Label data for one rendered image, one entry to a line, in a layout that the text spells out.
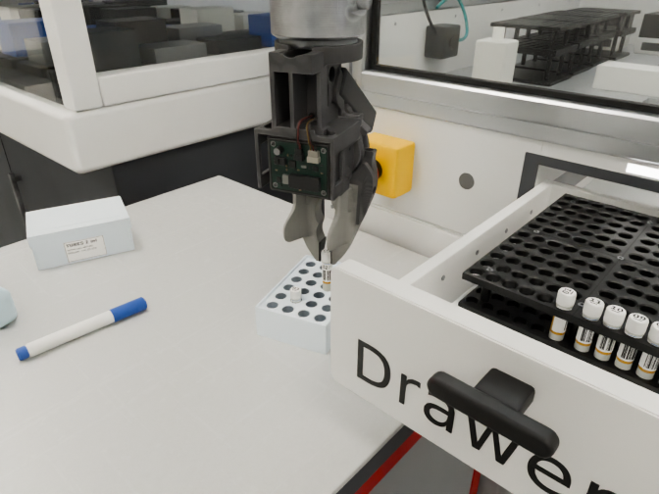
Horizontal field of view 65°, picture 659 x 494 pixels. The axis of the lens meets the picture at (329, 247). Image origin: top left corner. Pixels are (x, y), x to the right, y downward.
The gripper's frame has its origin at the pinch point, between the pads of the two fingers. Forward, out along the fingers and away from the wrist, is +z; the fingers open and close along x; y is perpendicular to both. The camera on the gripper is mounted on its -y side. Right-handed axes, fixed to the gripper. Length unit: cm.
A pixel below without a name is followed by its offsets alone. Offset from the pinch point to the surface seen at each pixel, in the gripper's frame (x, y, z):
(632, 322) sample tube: 25.9, 8.8, -4.3
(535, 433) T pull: 20.8, 21.4, -4.6
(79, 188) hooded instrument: -70, -29, 16
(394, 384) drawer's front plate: 11.6, 14.7, 1.4
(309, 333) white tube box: -0.5, 4.0, 8.4
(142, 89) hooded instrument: -49, -30, -6
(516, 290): 18.4, 6.2, -3.4
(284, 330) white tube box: -3.4, 4.0, 8.9
